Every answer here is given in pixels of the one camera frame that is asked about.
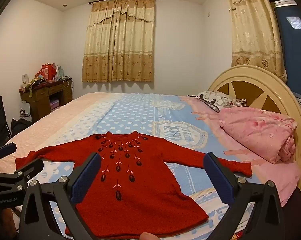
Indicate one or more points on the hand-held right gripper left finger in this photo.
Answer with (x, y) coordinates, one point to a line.
(86, 180)

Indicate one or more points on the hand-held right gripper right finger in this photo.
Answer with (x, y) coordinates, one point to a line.
(219, 177)

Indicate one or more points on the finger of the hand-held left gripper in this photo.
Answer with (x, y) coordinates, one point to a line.
(30, 167)
(5, 150)

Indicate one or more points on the red knitted sweater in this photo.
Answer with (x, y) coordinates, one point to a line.
(140, 180)

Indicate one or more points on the person's right hand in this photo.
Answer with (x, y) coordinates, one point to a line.
(148, 237)

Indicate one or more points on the black backpack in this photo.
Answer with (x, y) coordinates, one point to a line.
(20, 126)

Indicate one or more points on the white paper bag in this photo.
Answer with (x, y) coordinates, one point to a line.
(25, 111)

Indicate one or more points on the peach quilted bed cover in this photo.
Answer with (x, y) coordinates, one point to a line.
(53, 120)

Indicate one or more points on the pink folded quilt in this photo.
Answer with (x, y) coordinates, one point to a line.
(253, 132)

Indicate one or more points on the brown wooden desk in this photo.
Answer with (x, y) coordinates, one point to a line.
(40, 100)

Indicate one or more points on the white paper card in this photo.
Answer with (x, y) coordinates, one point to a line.
(24, 78)

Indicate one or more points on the colourful cloth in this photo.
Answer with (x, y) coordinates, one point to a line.
(35, 82)

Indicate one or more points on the patterned pillow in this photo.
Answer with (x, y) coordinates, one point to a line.
(215, 100)

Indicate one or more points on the blue polka dot bed sheet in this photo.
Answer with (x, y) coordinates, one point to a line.
(130, 115)

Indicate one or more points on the person's black pants leg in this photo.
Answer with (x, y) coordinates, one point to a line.
(296, 210)

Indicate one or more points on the red gift bag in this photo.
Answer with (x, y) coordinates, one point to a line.
(48, 71)

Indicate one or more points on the pale green bag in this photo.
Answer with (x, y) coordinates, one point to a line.
(61, 72)

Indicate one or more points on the cream wooden headboard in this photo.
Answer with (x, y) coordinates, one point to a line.
(273, 80)

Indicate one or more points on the wide beige floral curtain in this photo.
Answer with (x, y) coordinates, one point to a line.
(118, 42)

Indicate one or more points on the narrow beige floral curtain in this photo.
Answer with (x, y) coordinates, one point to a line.
(250, 30)

